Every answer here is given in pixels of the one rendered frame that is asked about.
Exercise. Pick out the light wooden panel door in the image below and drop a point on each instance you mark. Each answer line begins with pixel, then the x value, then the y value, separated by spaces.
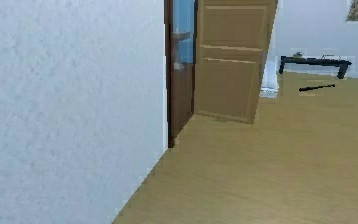
pixel 232 63

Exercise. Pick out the small grey object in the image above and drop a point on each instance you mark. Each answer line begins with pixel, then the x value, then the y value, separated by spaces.
pixel 297 54

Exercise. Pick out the black baseball bat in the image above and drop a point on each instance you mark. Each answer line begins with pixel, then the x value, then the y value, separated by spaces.
pixel 317 88

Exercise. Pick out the low black table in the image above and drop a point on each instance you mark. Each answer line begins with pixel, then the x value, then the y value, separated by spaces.
pixel 315 62

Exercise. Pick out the dark brown door frame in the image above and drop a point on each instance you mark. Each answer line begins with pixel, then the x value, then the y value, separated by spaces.
pixel 177 96

